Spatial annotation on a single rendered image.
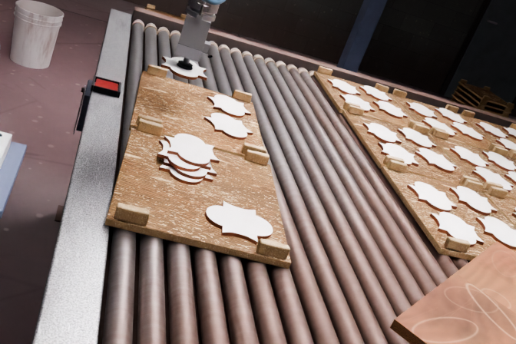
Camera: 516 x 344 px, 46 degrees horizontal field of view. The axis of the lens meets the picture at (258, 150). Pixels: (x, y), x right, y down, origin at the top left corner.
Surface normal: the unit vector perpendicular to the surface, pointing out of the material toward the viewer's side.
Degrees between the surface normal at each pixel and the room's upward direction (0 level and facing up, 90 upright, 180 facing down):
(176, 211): 0
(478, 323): 0
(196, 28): 90
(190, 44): 90
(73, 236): 0
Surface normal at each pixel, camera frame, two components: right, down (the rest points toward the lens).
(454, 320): 0.33, -0.87
